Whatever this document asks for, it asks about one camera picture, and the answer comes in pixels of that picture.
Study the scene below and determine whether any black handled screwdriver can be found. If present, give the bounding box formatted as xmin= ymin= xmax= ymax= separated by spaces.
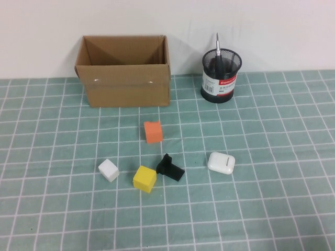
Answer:
xmin=210 ymin=32 xmax=226 ymax=79

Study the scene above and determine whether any orange foam block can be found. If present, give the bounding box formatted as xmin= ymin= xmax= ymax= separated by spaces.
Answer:
xmin=143 ymin=120 xmax=164 ymax=144

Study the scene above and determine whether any yellow foam block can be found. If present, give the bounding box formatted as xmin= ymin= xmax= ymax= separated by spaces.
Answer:
xmin=132 ymin=165 xmax=157 ymax=193

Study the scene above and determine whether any brown cardboard box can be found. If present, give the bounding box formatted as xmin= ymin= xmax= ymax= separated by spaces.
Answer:
xmin=74 ymin=35 xmax=172 ymax=108

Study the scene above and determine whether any black mesh pen holder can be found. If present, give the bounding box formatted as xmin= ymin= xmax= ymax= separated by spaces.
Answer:
xmin=200 ymin=49 xmax=243 ymax=104

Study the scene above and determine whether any white earbuds case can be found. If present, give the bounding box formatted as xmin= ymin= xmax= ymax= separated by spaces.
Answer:
xmin=207 ymin=152 xmax=236 ymax=175

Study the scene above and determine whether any white foam block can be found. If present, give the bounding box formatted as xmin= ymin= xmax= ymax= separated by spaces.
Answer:
xmin=98 ymin=158 xmax=120 ymax=183

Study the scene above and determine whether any black plastic bracket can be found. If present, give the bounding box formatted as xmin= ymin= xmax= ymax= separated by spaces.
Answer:
xmin=156 ymin=153 xmax=185 ymax=182

